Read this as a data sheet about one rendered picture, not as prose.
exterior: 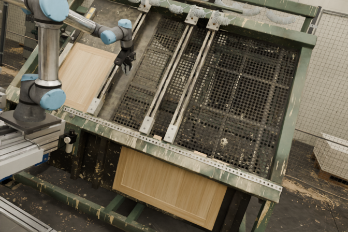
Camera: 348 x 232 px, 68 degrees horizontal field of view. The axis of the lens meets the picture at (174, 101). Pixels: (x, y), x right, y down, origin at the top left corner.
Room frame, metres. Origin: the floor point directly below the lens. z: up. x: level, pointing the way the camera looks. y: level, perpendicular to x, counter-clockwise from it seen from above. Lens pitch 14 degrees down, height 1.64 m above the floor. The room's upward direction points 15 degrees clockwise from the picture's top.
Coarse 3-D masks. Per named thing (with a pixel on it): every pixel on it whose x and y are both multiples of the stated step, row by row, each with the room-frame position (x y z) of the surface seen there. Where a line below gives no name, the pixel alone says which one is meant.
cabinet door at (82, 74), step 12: (72, 48) 2.23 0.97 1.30; (84, 48) 2.23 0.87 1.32; (96, 48) 2.23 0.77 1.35; (72, 60) 2.16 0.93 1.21; (84, 60) 2.16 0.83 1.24; (96, 60) 2.16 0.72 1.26; (108, 60) 2.16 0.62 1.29; (60, 72) 2.09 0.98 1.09; (72, 72) 2.09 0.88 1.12; (84, 72) 2.09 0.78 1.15; (96, 72) 2.08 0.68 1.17; (72, 84) 2.02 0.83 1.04; (84, 84) 2.02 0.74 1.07; (96, 84) 2.02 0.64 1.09; (72, 96) 1.95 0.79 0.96; (84, 96) 1.95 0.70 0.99; (84, 108) 1.89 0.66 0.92
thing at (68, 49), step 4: (88, 12) 2.44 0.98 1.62; (92, 12) 2.44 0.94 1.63; (96, 12) 2.49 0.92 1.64; (92, 16) 2.44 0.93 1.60; (80, 36) 2.31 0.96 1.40; (76, 40) 2.27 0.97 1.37; (68, 44) 2.23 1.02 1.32; (72, 44) 2.23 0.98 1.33; (68, 48) 2.21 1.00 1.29; (64, 52) 2.18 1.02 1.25; (68, 52) 2.19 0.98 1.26; (60, 56) 2.16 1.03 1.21; (64, 56) 2.16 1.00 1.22; (60, 60) 2.13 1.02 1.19; (64, 60) 2.15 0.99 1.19; (60, 64) 2.11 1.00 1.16
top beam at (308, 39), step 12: (108, 0) 2.58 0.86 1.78; (120, 0) 2.51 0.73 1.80; (168, 0) 2.42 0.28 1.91; (156, 12) 2.47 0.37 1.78; (168, 12) 2.41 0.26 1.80; (204, 12) 2.33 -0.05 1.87; (204, 24) 2.37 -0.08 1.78; (228, 24) 2.26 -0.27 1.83; (240, 24) 2.25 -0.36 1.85; (252, 24) 2.24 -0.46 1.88; (264, 24) 2.24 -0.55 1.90; (252, 36) 2.27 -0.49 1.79; (264, 36) 2.23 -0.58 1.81; (276, 36) 2.18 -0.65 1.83; (288, 36) 2.16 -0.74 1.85; (300, 36) 2.16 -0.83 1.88; (312, 36) 2.16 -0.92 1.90; (312, 48) 2.14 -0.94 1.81
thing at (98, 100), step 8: (144, 0) 2.31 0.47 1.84; (144, 8) 2.36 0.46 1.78; (144, 16) 2.36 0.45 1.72; (136, 24) 2.31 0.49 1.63; (144, 24) 2.38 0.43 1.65; (136, 32) 2.25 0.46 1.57; (136, 40) 2.28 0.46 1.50; (112, 64) 2.06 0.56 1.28; (112, 72) 2.02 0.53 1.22; (104, 80) 1.98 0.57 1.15; (112, 80) 2.00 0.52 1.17; (104, 88) 1.93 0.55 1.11; (96, 96) 1.89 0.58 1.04; (104, 96) 1.92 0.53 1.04; (96, 104) 1.85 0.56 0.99; (88, 112) 1.82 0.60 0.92; (96, 112) 1.85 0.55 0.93
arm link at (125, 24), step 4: (120, 20) 1.51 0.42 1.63; (124, 20) 1.52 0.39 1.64; (128, 20) 1.52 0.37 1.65; (120, 24) 1.49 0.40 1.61; (124, 24) 1.48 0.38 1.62; (128, 24) 1.50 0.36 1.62; (124, 28) 1.49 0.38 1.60; (128, 28) 1.51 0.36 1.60; (124, 32) 1.49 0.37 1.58; (128, 32) 1.51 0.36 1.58; (124, 36) 1.50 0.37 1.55; (128, 36) 1.53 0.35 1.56; (124, 40) 1.53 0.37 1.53; (128, 40) 1.54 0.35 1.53
